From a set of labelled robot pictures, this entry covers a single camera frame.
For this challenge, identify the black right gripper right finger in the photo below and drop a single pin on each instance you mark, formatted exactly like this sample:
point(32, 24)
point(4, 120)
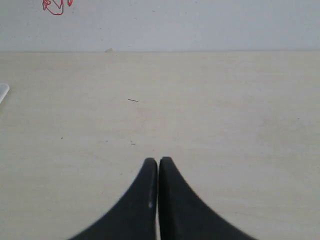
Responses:
point(183, 215)

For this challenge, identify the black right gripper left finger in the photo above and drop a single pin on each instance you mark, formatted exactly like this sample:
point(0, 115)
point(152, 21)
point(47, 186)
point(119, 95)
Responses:
point(133, 217)

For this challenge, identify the red basketball hoop with net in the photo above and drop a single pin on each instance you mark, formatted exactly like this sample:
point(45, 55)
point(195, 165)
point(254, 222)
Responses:
point(56, 7)

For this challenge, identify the white plastic tray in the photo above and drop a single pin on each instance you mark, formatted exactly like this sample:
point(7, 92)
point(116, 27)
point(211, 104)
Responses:
point(4, 89)

